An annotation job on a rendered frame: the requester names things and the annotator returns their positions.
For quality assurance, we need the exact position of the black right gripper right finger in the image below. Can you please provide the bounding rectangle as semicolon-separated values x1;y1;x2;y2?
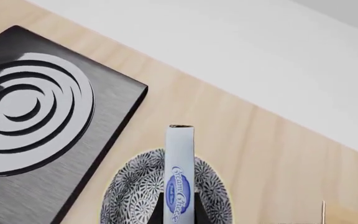
193;192;213;224

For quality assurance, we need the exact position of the white cream cheese box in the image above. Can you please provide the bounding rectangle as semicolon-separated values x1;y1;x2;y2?
163;124;196;224

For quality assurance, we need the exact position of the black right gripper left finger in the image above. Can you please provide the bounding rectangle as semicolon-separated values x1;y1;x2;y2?
147;191;166;224

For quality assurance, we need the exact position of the flat black stove plate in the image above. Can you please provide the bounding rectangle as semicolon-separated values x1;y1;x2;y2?
0;24;149;224

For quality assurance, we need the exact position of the black patterned bowl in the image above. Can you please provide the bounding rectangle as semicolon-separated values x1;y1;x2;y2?
100;147;233;224

